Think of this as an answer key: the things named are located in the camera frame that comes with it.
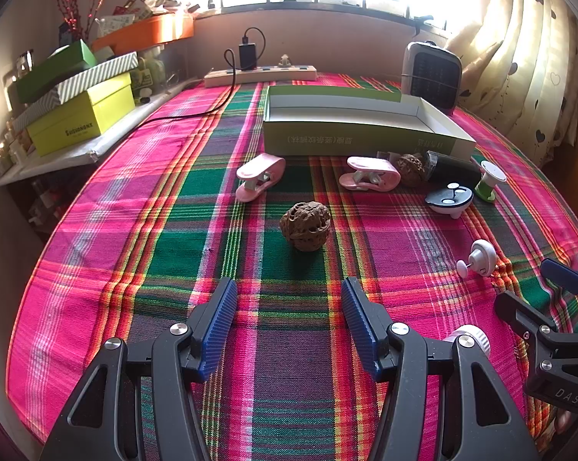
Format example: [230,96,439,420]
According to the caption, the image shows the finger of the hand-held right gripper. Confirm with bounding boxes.
[493,290,565,352]
[541,258,578,298]

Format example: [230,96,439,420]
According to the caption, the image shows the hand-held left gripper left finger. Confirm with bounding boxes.
[39,276,239,461]

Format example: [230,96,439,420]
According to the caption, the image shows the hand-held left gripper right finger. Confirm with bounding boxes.
[341,277,542,461]

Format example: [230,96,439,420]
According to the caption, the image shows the white suction hook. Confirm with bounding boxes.
[456,239,497,277]
[449,325,493,361]

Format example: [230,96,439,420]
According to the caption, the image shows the brown walnut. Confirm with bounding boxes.
[395,153,426,187]
[279,202,331,252]

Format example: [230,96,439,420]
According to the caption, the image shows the green spool white cap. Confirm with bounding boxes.
[473,161,507,204]

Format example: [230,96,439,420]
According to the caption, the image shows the black white oval gadget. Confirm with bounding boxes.
[424,182,474,219]

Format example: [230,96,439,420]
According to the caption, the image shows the black handheld device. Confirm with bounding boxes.
[423,150,482,188]

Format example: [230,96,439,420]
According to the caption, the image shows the pink clip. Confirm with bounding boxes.
[339,156,401,192]
[235,153,286,202]

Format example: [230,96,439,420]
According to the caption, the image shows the green white cardboard box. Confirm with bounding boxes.
[261,85,477,157]

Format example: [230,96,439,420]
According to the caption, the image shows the pink green plaid tablecloth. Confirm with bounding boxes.
[5,71,578,461]

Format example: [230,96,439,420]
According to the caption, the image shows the cream heart print curtain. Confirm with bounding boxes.
[445,0,578,169]

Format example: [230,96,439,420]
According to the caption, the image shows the white shelf board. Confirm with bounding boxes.
[0,89,174,187]

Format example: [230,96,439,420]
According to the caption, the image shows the white black space heater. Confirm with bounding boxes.
[401,41,464,115]

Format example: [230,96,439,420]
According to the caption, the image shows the yellow-green box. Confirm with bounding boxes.
[27,73,136,158]

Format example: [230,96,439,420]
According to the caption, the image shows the white power strip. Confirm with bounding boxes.
[204,66,317,88]

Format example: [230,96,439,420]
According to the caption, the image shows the green label bottle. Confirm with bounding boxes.
[130,50,167,99]

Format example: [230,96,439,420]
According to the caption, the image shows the striped box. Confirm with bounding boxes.
[13,52,139,130]

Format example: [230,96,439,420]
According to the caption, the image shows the black window latch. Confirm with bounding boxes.
[412,14,436,38]

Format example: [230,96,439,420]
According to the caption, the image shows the orange tray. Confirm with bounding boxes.
[91,13,195,56]

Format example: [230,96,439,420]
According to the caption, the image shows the white printed cup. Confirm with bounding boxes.
[96,13,136,38]

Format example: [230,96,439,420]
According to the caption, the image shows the red berry branches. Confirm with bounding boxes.
[46,0,121,41]

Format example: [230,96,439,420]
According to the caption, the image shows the black charger with cable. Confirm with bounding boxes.
[147,27,267,123]

